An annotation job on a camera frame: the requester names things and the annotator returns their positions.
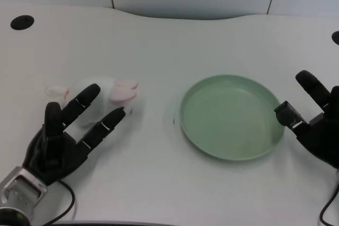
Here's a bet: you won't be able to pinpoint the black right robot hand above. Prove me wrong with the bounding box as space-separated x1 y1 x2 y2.
273 70 339 169

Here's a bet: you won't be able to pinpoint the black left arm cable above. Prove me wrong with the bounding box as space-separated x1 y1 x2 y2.
31 179 76 226

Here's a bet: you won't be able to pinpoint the white rabbit doll pink ears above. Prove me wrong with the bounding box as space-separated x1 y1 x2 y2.
44 76 141 129

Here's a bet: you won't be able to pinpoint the green round plate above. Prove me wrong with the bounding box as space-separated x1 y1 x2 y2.
180 74 286 162

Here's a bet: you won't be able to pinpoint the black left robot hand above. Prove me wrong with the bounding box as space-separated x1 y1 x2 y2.
22 83 127 186

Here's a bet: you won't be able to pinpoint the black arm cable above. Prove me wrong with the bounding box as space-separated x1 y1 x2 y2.
31 179 76 226
318 169 339 226

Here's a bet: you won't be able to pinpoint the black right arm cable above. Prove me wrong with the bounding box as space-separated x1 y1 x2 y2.
318 169 339 226

